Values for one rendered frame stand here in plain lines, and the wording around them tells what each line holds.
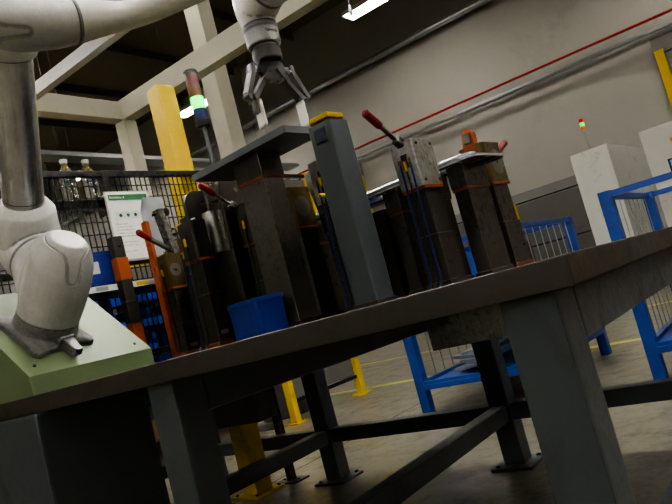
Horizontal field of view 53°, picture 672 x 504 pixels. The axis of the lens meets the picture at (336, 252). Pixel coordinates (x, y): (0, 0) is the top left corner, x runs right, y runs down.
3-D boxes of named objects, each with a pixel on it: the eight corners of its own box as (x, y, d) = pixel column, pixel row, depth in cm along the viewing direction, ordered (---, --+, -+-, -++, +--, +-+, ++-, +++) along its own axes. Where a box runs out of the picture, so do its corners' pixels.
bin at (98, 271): (131, 281, 258) (123, 248, 259) (51, 294, 236) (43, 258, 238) (112, 289, 269) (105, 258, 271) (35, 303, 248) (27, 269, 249)
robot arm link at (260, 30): (283, 20, 172) (289, 42, 171) (264, 37, 179) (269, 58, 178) (254, 16, 166) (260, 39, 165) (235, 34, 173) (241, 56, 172)
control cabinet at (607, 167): (654, 276, 1094) (610, 134, 1117) (689, 269, 1061) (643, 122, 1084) (609, 297, 907) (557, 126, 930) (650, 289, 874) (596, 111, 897)
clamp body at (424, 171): (472, 281, 162) (431, 138, 166) (447, 287, 153) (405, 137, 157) (447, 287, 167) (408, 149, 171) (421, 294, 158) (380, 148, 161)
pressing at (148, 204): (182, 278, 266) (162, 196, 270) (158, 281, 258) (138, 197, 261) (181, 278, 267) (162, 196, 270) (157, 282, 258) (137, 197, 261)
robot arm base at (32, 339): (45, 368, 160) (50, 348, 158) (-11, 323, 168) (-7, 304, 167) (105, 350, 176) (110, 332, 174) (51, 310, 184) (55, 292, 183)
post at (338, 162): (398, 299, 155) (349, 119, 159) (378, 304, 149) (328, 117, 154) (373, 305, 160) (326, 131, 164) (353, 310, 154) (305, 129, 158)
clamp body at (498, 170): (540, 263, 192) (504, 142, 195) (519, 268, 181) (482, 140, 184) (513, 270, 197) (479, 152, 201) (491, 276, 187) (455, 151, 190)
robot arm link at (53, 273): (27, 333, 160) (48, 251, 154) (1, 295, 171) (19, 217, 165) (92, 329, 172) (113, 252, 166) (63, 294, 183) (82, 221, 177)
